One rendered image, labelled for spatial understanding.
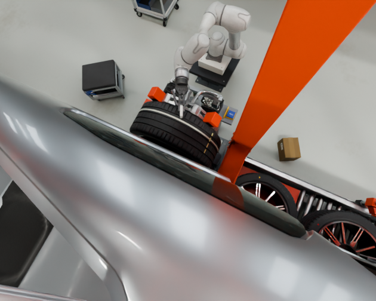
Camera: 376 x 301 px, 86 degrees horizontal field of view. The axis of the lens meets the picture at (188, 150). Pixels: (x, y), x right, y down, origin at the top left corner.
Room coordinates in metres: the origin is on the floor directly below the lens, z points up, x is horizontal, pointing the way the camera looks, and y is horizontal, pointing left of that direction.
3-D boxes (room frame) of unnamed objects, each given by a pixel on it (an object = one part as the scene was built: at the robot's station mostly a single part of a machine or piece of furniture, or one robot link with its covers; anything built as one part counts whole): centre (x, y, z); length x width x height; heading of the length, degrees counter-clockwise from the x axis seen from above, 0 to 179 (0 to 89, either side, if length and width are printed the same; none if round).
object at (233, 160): (0.12, -0.20, 0.69); 0.52 x 0.17 x 0.35; 136
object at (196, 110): (0.64, -0.06, 0.85); 0.54 x 0.07 x 0.54; 46
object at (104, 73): (1.78, 0.71, 0.17); 0.43 x 0.36 x 0.34; 80
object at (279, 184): (-0.20, -0.38, 0.39); 0.66 x 0.66 x 0.24
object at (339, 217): (-0.71, -0.90, 0.39); 0.66 x 0.66 x 0.24
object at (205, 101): (0.85, -0.36, 0.51); 0.20 x 0.14 x 0.13; 44
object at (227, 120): (0.83, -0.39, 0.44); 0.43 x 0.17 x 0.03; 46
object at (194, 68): (1.47, -0.64, 0.15); 0.50 x 0.50 x 0.30; 44
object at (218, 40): (1.46, -0.65, 0.56); 0.18 x 0.16 x 0.22; 48
